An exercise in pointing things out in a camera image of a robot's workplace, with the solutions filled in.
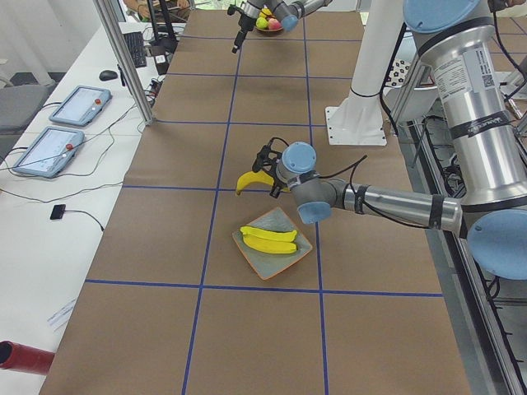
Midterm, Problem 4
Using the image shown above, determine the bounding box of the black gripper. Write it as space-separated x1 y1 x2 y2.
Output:
227 2 258 53
252 139 284 198

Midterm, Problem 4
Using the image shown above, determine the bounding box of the yellow banana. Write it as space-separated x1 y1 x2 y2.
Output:
240 225 298 243
242 235 297 254
236 171 290 196

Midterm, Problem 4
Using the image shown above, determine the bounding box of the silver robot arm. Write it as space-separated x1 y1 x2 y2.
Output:
251 1 526 280
227 0 332 53

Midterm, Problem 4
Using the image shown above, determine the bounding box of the woven fruit basket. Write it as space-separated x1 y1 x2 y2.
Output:
255 16 283 34

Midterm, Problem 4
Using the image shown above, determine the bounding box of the blue square ceramic plate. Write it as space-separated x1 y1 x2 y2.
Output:
232 207 313 280

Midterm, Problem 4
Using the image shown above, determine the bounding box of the green pear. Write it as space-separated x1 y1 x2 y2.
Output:
256 17 268 30

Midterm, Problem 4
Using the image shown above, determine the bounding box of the red apple upper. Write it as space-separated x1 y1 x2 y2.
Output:
268 18 282 31

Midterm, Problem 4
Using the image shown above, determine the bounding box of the black keyboard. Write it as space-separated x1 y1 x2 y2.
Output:
123 31 147 68

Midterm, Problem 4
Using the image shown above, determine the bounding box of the black computer mouse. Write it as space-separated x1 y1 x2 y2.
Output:
99 70 118 81

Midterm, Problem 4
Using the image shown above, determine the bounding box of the brown paper table cover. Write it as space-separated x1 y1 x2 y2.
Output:
41 11 470 394

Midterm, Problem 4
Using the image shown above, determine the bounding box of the teach pendant tablet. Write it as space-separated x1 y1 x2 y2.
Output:
49 86 112 127
12 127 85 179

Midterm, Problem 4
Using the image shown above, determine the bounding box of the small black device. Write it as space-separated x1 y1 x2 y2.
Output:
49 204 66 221

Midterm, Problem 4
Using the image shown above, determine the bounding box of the red cylinder bottle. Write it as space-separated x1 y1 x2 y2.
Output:
1 341 55 375

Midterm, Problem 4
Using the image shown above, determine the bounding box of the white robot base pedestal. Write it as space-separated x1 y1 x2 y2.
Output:
326 0 405 146

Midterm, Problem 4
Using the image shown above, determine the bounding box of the aluminium frame post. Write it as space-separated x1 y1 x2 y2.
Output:
93 0 153 125

